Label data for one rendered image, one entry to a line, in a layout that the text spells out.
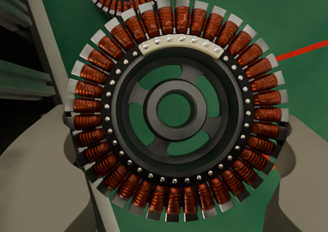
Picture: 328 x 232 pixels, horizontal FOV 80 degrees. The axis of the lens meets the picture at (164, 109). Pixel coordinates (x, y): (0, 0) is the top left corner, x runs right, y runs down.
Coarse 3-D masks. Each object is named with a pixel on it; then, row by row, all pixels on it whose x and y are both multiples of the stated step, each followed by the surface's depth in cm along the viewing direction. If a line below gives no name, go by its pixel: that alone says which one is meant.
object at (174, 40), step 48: (144, 48) 9; (192, 48) 10; (240, 48) 10; (96, 96) 9; (144, 96) 12; (192, 96) 10; (240, 96) 10; (96, 144) 10; (240, 144) 10; (144, 192) 9; (192, 192) 9; (240, 192) 9
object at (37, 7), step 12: (36, 0) 29; (36, 12) 29; (36, 24) 29; (48, 24) 29; (48, 36) 29; (48, 48) 29; (48, 60) 29; (60, 60) 29; (60, 72) 29; (60, 84) 29; (60, 96) 29; (72, 96) 29; (72, 132) 29; (84, 168) 30; (96, 192) 30; (108, 204) 30; (108, 216) 30; (108, 228) 30
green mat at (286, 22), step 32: (64, 0) 29; (192, 0) 29; (224, 0) 30; (256, 0) 30; (288, 0) 30; (320, 0) 30; (64, 32) 29; (288, 32) 30; (320, 32) 30; (64, 64) 29; (288, 64) 30; (320, 64) 30; (288, 96) 30; (320, 96) 30; (320, 128) 30; (256, 192) 30; (128, 224) 30; (160, 224) 30; (192, 224) 30; (224, 224) 30; (256, 224) 30
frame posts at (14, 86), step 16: (0, 0) 22; (16, 0) 25; (0, 16) 24; (16, 16) 24; (0, 64) 19; (16, 64) 21; (0, 80) 18; (16, 80) 20; (32, 80) 24; (48, 80) 27; (0, 96) 20; (16, 96) 22; (32, 96) 25; (48, 96) 27
